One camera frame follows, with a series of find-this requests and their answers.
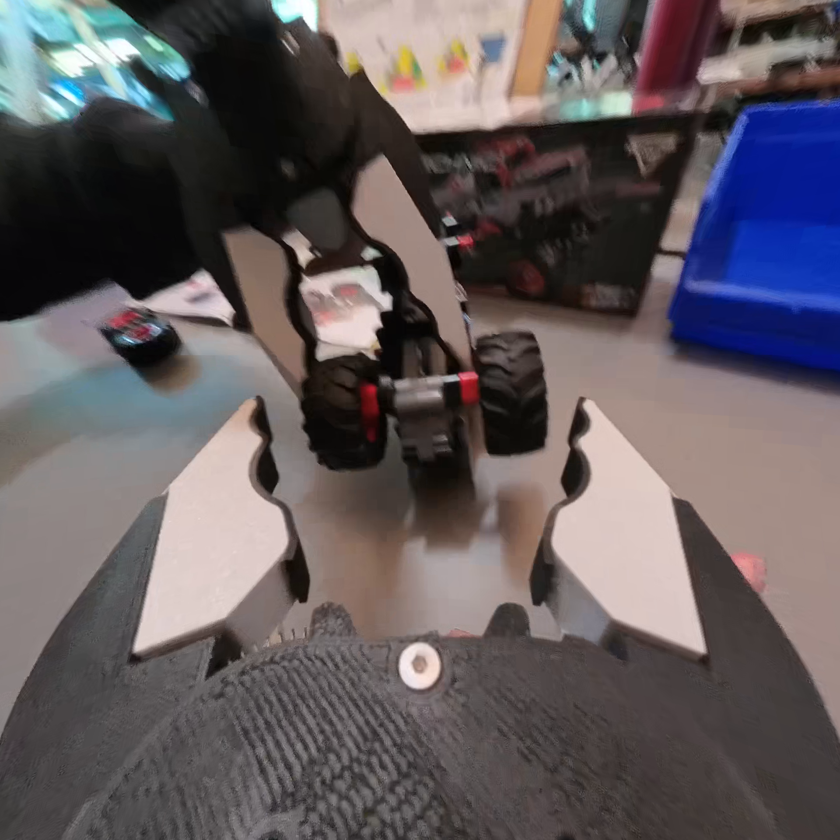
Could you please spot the printed instruction board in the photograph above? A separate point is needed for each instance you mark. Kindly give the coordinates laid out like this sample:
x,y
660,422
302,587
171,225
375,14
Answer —
x,y
426,39

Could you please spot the maroon tumbler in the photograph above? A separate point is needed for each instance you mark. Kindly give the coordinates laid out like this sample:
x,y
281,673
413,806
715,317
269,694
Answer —
x,y
676,39

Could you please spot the blue plastic bin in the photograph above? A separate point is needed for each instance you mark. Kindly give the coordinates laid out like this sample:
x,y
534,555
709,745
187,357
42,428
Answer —
x,y
754,262

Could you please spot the black toy truck chassis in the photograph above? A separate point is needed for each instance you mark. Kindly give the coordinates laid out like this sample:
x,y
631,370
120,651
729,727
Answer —
x,y
410,328

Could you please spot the black round object red print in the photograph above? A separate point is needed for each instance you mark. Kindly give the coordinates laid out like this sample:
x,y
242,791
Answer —
x,y
141,341

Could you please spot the printed instruction booklet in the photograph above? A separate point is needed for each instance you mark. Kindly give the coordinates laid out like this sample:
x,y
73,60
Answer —
x,y
341,308

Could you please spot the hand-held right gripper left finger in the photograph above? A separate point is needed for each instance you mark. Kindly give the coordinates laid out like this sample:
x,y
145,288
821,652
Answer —
x,y
216,558

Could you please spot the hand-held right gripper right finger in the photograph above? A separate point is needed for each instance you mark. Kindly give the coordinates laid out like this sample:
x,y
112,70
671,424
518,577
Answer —
x,y
623,544

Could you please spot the small red toy part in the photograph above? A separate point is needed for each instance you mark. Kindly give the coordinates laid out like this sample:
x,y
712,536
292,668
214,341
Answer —
x,y
749,569

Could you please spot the black toy wheel red hub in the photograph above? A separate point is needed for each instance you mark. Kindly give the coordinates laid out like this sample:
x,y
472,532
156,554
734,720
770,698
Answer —
x,y
512,394
334,413

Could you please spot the black toy box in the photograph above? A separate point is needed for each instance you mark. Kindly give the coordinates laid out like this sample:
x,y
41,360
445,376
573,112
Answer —
x,y
577,197

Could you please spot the grey toy axle block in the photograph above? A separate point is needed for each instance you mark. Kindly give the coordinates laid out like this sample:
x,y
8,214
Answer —
x,y
420,397

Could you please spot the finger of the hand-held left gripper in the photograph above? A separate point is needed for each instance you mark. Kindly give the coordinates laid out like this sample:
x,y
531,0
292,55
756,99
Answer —
x,y
262,289
413,229

